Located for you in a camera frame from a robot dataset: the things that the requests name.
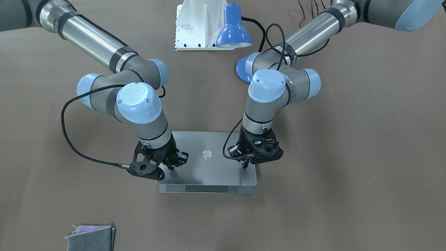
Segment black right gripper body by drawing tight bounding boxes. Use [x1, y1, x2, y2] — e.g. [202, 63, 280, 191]
[146, 135, 189, 167]

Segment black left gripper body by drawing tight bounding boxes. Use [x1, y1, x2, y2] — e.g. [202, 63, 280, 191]
[228, 127, 276, 161]

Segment grey laptop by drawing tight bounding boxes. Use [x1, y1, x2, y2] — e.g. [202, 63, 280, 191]
[158, 131, 257, 194]

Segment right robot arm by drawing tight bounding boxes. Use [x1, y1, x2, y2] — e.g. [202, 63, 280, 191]
[1, 0, 177, 178]

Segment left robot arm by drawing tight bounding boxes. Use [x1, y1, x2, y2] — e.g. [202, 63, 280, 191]
[223, 0, 445, 168]

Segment grey felt cloth stack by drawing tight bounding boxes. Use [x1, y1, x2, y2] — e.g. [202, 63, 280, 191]
[65, 225, 116, 251]

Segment blue desk lamp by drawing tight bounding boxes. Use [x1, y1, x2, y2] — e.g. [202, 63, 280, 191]
[215, 2, 267, 84]

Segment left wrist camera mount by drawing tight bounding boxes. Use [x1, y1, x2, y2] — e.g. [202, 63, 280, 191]
[250, 138, 284, 164]

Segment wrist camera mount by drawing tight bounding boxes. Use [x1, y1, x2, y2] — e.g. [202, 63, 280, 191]
[250, 138, 284, 164]
[127, 142, 166, 181]

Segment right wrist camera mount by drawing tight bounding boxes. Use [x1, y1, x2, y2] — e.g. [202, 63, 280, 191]
[127, 142, 166, 181]

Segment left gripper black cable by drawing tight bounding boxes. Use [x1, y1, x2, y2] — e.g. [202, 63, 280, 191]
[222, 23, 288, 161]

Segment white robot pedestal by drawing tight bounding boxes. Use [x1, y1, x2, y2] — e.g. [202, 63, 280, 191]
[174, 0, 228, 51]

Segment black lamp power cable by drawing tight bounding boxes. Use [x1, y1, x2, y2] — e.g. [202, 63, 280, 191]
[298, 0, 331, 56]

